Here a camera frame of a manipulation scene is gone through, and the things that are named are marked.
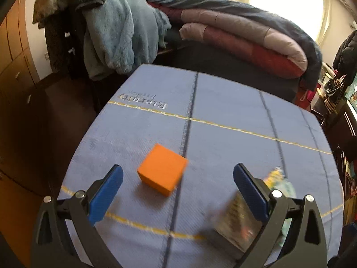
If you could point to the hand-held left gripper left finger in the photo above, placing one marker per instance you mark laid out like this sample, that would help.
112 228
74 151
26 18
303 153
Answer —
104 195

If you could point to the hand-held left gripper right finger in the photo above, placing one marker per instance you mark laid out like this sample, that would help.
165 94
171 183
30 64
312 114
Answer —
251 192

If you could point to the clear candy box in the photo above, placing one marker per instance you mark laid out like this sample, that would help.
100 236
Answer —
235 223

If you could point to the orange box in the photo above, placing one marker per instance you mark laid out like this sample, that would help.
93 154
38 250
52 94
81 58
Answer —
163 167

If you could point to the green tissue packet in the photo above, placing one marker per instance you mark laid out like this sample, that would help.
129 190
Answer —
288 191

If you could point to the blue tablecloth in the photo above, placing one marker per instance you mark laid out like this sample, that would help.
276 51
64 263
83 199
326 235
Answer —
223 111

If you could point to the striped bag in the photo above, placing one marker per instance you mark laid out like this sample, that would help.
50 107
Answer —
333 95

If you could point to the pink red folded quilt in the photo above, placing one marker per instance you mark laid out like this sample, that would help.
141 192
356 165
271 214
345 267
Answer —
239 37

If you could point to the wooden wardrobe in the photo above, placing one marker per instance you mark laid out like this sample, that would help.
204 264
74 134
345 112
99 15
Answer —
16 61

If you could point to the light blue fleece blanket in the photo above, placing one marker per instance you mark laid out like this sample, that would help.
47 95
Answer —
120 30

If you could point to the dark hanging coat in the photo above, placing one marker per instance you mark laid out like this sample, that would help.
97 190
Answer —
345 53

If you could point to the blue duvet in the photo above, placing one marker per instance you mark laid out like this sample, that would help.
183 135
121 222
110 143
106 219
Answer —
251 14

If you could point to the cream curtain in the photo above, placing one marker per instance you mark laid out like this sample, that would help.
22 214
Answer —
292 5

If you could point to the wall socket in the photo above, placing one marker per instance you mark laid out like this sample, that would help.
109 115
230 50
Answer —
47 56

